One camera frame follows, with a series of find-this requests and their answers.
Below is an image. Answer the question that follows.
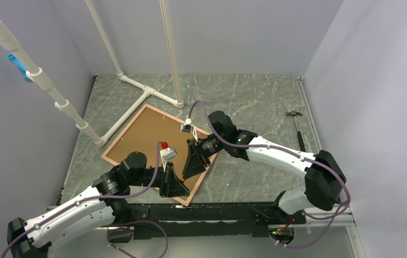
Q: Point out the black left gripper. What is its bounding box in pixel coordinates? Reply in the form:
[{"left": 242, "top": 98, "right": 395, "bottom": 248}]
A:
[{"left": 129, "top": 161, "right": 190, "bottom": 197}]

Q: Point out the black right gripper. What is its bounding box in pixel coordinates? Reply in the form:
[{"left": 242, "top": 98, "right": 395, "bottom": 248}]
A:
[{"left": 182, "top": 135, "right": 227, "bottom": 181}]

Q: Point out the pink wooden picture frame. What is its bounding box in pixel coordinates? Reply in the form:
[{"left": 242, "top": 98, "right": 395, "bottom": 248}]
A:
[{"left": 93, "top": 105, "right": 216, "bottom": 206}]

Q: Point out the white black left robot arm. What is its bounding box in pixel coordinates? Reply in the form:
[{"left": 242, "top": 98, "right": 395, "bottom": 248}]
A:
[{"left": 2, "top": 150, "right": 190, "bottom": 257}]

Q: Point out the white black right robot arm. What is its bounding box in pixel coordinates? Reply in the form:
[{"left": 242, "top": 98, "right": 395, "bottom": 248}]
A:
[{"left": 182, "top": 111, "right": 346, "bottom": 223}]

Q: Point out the blue pipe peg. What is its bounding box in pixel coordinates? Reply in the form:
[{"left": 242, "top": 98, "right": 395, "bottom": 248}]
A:
[{"left": 7, "top": 54, "right": 32, "bottom": 83}]

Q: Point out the white pvc pipe stand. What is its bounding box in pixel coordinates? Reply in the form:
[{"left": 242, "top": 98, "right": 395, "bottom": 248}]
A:
[{"left": 0, "top": 1, "right": 184, "bottom": 147}]

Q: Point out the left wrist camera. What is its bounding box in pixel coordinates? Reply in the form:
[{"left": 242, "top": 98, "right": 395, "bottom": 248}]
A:
[{"left": 160, "top": 141, "right": 178, "bottom": 168}]

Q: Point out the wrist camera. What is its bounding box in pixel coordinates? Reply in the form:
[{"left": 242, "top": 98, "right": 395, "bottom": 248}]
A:
[
  {"left": 160, "top": 141, "right": 178, "bottom": 168},
  {"left": 180, "top": 118, "right": 198, "bottom": 141}
]

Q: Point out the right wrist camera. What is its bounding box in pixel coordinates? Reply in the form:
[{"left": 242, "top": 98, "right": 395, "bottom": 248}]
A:
[{"left": 180, "top": 118, "right": 198, "bottom": 141}]

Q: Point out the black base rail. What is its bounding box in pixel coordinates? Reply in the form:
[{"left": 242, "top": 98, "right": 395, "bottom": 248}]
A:
[{"left": 82, "top": 201, "right": 306, "bottom": 243}]

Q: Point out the black handled claw hammer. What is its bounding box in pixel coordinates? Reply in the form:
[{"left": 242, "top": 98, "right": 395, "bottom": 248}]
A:
[{"left": 285, "top": 111, "right": 306, "bottom": 152}]

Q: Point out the aluminium side rail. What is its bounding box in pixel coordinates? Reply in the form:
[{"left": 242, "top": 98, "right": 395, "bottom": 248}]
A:
[{"left": 295, "top": 75, "right": 366, "bottom": 258}]

